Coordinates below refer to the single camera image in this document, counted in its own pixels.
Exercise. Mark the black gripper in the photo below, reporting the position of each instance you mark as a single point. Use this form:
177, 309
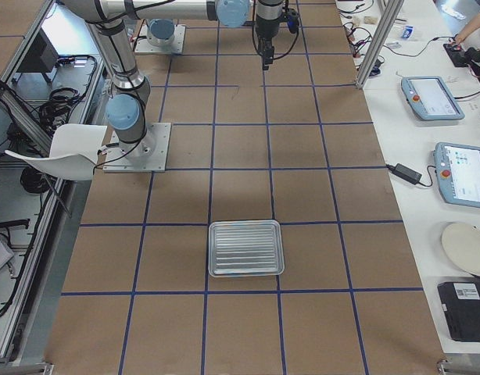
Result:
266, 26

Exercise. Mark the silver ribbed metal tray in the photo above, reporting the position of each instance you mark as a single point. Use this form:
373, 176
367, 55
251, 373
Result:
245, 248

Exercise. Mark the person's hand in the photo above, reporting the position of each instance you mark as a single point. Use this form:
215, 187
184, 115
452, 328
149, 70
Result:
459, 38

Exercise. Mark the far blue teach pendant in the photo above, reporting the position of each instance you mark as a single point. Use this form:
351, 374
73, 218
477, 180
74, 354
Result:
430, 99

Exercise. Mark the blue teach pendant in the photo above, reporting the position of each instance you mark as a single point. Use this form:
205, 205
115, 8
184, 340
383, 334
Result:
458, 173
430, 99

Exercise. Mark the black power adapter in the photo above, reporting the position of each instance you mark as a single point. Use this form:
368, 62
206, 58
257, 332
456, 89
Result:
405, 173

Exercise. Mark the white plastic chair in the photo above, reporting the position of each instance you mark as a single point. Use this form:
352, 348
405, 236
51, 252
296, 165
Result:
73, 152

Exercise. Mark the near blue teach pendant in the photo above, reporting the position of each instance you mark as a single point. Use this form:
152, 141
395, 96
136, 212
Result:
458, 173

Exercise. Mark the white round plate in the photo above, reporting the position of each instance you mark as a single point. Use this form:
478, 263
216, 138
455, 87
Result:
461, 243

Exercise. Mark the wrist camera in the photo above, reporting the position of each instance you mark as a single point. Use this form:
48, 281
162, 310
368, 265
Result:
292, 20

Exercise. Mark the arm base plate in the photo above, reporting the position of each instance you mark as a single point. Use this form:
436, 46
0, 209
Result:
150, 154
149, 44

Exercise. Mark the aluminium frame post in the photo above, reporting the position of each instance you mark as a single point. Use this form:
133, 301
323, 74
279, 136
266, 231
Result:
385, 24

